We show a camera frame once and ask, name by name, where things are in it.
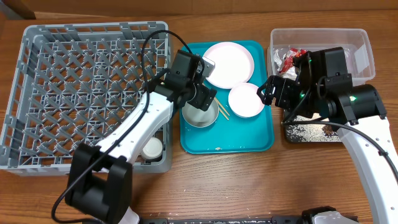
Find pink bowl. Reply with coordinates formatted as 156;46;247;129
228;83;264;118

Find wooden chopstick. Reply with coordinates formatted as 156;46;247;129
218;107;229;120
215;98;230;117

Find large pink plate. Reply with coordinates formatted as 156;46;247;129
204;42;254;89

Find clear plastic bin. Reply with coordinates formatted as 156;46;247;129
267;28;376;86

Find rice and food leftovers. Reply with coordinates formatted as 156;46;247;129
285;114;340;142

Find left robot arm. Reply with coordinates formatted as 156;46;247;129
58;80;217;223

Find red snack wrapper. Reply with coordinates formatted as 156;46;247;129
279;48;307;76

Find grey bowl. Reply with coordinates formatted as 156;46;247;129
182;100;219;128

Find wooden chopstick upper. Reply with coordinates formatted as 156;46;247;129
215;98;230;117

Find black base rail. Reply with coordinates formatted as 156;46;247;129
139;215;303;224

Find grey plastic dishwasher rack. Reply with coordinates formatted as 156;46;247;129
1;21;173;176

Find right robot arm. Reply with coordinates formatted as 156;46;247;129
257;73;397;223

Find white cup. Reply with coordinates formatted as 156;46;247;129
141;137;163;162

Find wooden chopstick lower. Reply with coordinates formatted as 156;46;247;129
218;107;229;120

